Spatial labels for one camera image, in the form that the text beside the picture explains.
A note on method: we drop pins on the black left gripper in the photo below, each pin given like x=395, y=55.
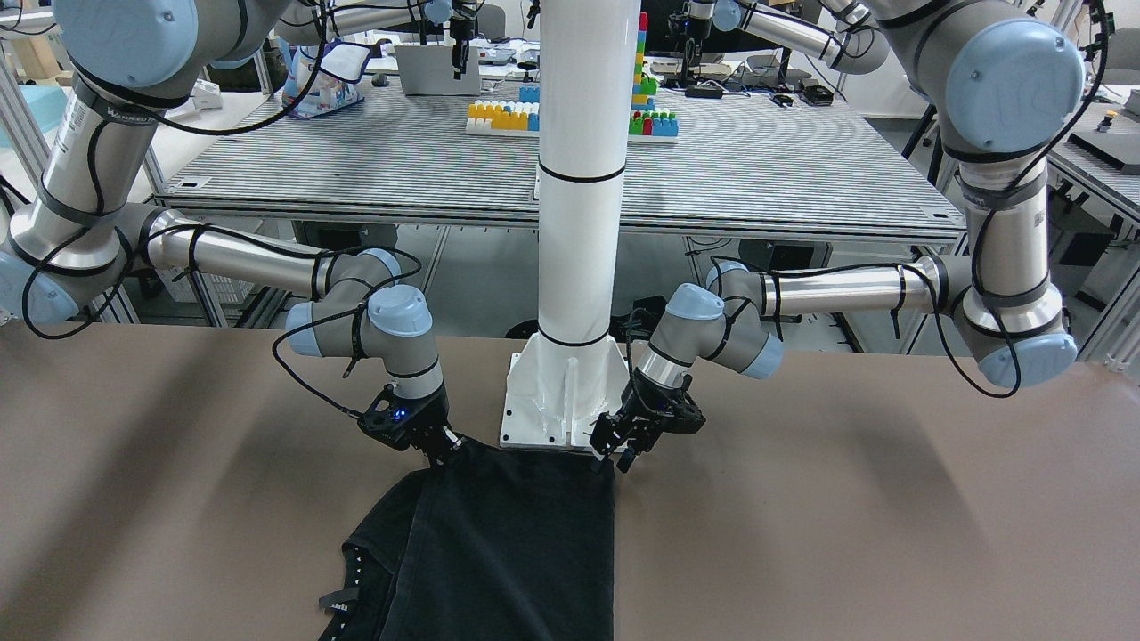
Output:
x=643, y=398

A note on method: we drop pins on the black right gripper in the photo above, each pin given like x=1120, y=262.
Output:
x=430, y=416

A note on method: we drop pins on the black t-shirt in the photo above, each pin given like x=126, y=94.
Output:
x=493, y=545

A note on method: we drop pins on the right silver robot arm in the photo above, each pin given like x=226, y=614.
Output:
x=80, y=237

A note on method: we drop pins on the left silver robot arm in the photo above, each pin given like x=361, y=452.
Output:
x=1006, y=88

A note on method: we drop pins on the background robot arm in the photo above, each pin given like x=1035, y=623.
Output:
x=855, y=48

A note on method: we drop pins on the white mounting column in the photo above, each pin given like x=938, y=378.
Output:
x=571, y=369

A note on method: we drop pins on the colourful toy block set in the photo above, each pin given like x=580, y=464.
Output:
x=592, y=80

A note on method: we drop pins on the striped aluminium work table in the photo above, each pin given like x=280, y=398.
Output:
x=739, y=169

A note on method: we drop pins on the blue white plastic bag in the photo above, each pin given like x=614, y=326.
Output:
x=314, y=90

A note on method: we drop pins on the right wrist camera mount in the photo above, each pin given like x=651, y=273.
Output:
x=384, y=420

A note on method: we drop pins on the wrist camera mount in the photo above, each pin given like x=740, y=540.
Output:
x=683, y=415
x=384, y=420

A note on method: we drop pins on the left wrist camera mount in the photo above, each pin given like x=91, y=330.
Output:
x=683, y=415

